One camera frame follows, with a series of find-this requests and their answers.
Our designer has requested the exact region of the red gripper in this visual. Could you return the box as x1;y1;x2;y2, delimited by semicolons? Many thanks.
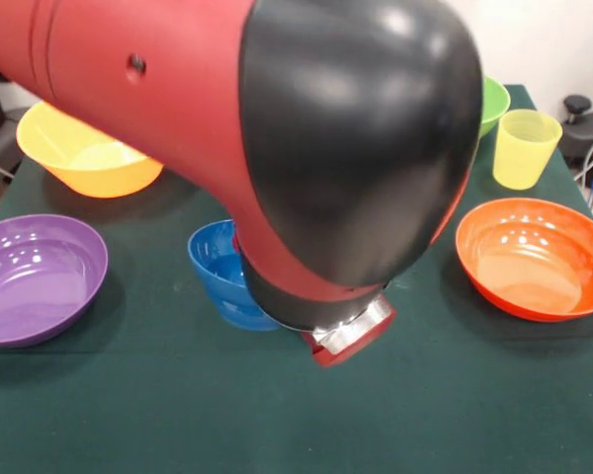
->
300;308;397;369

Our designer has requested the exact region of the small dark blue bowl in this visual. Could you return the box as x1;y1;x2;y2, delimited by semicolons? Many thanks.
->
186;219;281;332

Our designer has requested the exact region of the large green plastic bowl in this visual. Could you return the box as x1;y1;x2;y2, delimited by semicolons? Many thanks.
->
477;76;512;140

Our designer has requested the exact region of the dark green tablecloth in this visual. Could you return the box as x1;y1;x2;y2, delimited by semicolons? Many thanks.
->
0;82;593;474

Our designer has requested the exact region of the shallow orange plastic bowl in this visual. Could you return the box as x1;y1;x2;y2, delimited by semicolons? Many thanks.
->
455;197;593;324

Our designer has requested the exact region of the translucent yellow plastic cup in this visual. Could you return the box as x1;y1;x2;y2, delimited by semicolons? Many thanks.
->
491;109;563;191

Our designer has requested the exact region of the large yellow plastic bowl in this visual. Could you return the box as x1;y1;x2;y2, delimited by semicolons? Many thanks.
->
16;101;165;199

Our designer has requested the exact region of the shallow purple plastic bowl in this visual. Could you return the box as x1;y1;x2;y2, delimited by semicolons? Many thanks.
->
0;213;109;349

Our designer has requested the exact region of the black round base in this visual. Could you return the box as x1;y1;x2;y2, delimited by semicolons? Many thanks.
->
557;109;593;174

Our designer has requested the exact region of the black knob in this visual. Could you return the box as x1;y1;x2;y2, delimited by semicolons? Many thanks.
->
562;95;593;124

